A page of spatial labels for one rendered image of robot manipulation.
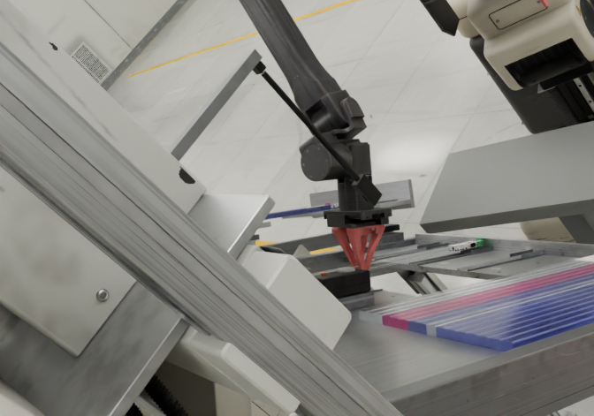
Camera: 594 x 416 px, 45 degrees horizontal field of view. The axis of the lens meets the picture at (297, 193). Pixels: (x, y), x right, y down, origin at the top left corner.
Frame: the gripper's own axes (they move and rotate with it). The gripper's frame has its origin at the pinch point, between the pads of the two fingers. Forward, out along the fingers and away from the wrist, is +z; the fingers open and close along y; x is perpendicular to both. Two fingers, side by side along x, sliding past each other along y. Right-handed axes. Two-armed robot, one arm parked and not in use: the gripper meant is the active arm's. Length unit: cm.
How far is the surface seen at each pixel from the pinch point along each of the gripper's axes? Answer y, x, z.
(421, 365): 42, -29, 2
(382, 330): 30.0, -22.7, 1.8
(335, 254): -18.1, 9.1, 0.6
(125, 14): -755, 286, -215
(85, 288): 39, -58, -10
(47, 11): -756, 192, -213
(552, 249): 14.8, 29.8, 0.6
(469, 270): 13.1, 11.1, 1.5
